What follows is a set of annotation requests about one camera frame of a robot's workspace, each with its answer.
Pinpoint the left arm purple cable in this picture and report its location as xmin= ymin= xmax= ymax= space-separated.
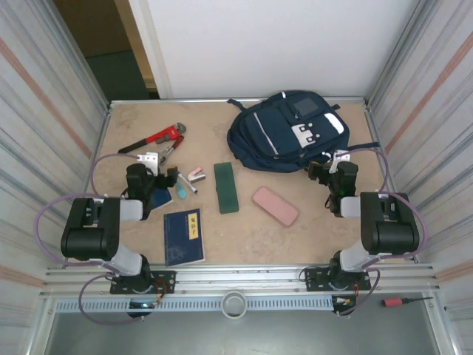
xmin=33 ymin=153 xmax=163 ymax=326

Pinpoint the small navy notebook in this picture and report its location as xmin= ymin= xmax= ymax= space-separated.
xmin=149 ymin=186 xmax=174 ymax=212

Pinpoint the tan wooden door frame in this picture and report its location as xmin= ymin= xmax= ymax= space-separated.
xmin=113 ymin=0 xmax=156 ymax=89

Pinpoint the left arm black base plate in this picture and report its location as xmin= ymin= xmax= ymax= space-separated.
xmin=109 ymin=269 xmax=177 ymax=296

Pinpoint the red handled screwdriver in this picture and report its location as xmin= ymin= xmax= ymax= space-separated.
xmin=381 ymin=295 xmax=434 ymax=308

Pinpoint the small controller board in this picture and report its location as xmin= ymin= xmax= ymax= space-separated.
xmin=331 ymin=295 xmax=358 ymax=308
xmin=128 ymin=300 xmax=159 ymax=311

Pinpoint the pink pencil case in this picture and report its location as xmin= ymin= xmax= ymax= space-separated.
xmin=252 ymin=186 xmax=299 ymax=227

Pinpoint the aluminium table frame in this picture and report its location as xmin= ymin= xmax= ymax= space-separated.
xmin=39 ymin=96 xmax=443 ymax=300

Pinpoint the navy book with yellow label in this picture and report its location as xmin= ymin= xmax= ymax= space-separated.
xmin=163 ymin=209 xmax=206 ymax=267

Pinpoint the white round pipe fitting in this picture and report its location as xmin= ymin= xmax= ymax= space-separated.
xmin=221 ymin=291 xmax=248 ymax=318

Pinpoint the red pipe wrench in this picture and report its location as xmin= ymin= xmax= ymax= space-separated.
xmin=118 ymin=123 xmax=187 ymax=155

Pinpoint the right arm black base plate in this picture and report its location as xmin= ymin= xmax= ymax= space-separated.
xmin=305 ymin=266 xmax=372 ymax=293

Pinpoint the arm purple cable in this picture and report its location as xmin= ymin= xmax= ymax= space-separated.
xmin=33 ymin=153 xmax=163 ymax=326
xmin=338 ymin=146 xmax=430 ymax=318

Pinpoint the grey slotted cable duct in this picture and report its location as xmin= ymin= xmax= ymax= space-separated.
xmin=54 ymin=297 xmax=333 ymax=312

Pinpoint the brown door panel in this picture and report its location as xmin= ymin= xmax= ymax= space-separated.
xmin=53 ymin=0 xmax=131 ymax=58

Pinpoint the dark green pencil case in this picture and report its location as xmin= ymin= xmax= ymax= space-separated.
xmin=213 ymin=161 xmax=240 ymax=215

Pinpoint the navy blue backpack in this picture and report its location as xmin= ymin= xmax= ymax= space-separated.
xmin=226 ymin=89 xmax=380 ymax=174

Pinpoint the blue capped marker pen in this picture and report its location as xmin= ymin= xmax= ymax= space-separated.
xmin=177 ymin=170 xmax=200 ymax=195

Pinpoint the pink stapler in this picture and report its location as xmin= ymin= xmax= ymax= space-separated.
xmin=187 ymin=166 xmax=206 ymax=184

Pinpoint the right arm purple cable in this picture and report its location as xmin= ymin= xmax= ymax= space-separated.
xmin=338 ymin=146 xmax=430 ymax=318

